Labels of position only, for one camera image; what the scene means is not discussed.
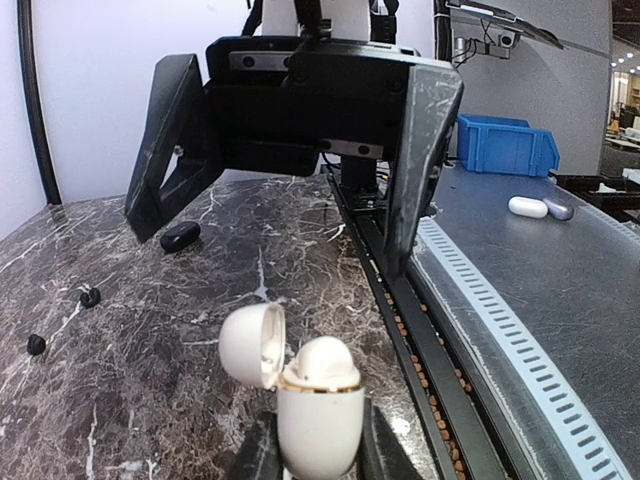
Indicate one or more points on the black earbud charging case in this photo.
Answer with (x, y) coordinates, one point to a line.
(180, 236)

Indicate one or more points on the small black earbud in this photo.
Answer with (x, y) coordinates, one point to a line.
(90, 298)
(36, 345)

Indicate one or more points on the white wireless earbud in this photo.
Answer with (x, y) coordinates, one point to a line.
(325, 363)

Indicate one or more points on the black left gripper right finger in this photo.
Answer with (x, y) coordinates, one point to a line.
(380, 455)

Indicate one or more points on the white case outside table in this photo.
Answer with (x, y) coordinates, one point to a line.
(528, 207)

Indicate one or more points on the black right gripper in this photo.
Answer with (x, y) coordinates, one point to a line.
(273, 103)

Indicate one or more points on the grey case outside table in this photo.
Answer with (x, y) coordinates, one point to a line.
(558, 209)

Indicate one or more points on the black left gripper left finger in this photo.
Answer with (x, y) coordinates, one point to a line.
(259, 457)

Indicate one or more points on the black front table rail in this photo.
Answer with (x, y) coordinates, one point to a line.
(467, 439)

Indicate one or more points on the white earbud charging case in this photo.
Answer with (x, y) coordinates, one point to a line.
(319, 394)

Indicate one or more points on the white slotted cable duct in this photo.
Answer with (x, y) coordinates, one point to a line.
(579, 434)

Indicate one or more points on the blue plastic storage bin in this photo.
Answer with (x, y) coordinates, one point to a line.
(509, 146)

